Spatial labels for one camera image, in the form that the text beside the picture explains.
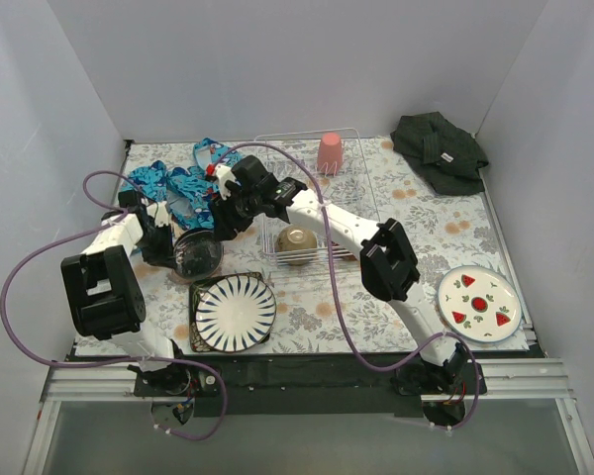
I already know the clear plastic bowl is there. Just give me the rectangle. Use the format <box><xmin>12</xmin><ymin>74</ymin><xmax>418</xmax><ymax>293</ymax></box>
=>
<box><xmin>173</xmin><ymin>228</ymin><xmax>224</xmax><ymax>280</ymax></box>

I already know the black round plate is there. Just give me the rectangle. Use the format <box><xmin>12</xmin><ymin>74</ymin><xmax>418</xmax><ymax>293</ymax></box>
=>
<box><xmin>169</xmin><ymin>268</ymin><xmax>198</xmax><ymax>284</ymax></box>

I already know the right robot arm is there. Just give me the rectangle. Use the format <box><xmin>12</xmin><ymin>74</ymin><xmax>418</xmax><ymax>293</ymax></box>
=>
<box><xmin>207</xmin><ymin>155</ymin><xmax>469</xmax><ymax>394</ymax></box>

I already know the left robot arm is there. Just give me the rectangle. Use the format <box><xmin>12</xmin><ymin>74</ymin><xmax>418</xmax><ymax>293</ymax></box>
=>
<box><xmin>60</xmin><ymin>190</ymin><xmax>191</xmax><ymax>396</ymax></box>

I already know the blue patterned cloth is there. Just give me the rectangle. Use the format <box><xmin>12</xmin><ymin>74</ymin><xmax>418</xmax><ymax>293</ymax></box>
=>
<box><xmin>127</xmin><ymin>138</ymin><xmax>242</xmax><ymax>231</ymax></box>

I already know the beige ceramic bowl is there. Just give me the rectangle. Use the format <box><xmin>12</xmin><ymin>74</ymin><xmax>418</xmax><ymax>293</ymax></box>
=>
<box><xmin>274</xmin><ymin>225</ymin><xmax>318</xmax><ymax>266</ymax></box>

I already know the pink plastic cup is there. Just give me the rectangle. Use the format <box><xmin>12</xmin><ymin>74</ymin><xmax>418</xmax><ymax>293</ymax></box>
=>
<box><xmin>317</xmin><ymin>132</ymin><xmax>344</xmax><ymax>176</ymax></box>

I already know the blue striped white plate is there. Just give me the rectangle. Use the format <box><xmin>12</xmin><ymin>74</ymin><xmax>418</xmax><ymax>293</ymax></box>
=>
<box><xmin>194</xmin><ymin>274</ymin><xmax>277</xmax><ymax>353</ymax></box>

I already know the dark square plate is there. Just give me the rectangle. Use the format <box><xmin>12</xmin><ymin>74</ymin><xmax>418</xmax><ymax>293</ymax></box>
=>
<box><xmin>187</xmin><ymin>270</ymin><xmax>273</xmax><ymax>354</ymax></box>

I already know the dark green shirt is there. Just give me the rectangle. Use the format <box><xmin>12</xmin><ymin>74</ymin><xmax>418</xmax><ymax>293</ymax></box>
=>
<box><xmin>390</xmin><ymin>112</ymin><xmax>489</xmax><ymax>196</ymax></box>

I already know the watermelon pattern plate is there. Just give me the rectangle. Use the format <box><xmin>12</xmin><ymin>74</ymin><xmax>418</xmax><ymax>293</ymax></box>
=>
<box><xmin>437</xmin><ymin>265</ymin><xmax>522</xmax><ymax>343</ymax></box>

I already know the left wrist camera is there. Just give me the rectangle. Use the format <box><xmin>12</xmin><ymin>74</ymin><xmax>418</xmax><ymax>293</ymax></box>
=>
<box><xmin>153</xmin><ymin>201</ymin><xmax>170</xmax><ymax>228</ymax></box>

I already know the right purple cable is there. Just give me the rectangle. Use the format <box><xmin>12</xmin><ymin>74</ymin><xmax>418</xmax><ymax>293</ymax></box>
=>
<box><xmin>215</xmin><ymin>142</ymin><xmax>481</xmax><ymax>429</ymax></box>

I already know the purple cable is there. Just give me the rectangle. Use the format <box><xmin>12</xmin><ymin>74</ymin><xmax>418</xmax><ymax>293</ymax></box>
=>
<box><xmin>215</xmin><ymin>142</ymin><xmax>481</xmax><ymax>429</ymax></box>
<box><xmin>0</xmin><ymin>169</ymin><xmax>229</xmax><ymax>441</ymax></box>

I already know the white wire dish rack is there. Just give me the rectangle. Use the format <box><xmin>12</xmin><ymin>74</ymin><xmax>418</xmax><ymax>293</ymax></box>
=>
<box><xmin>251</xmin><ymin>128</ymin><xmax>382</xmax><ymax>264</ymax></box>

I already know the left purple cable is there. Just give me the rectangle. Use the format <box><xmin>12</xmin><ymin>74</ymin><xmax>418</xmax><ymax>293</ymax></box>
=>
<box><xmin>0</xmin><ymin>169</ymin><xmax>229</xmax><ymax>441</ymax></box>

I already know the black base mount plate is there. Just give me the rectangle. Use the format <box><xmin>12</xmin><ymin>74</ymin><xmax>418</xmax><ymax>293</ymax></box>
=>
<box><xmin>128</xmin><ymin>350</ymin><xmax>496</xmax><ymax>422</ymax></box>

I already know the aluminium frame rail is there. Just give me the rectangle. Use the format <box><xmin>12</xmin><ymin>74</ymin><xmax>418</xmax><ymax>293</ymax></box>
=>
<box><xmin>25</xmin><ymin>353</ymin><xmax>594</xmax><ymax>474</ymax></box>

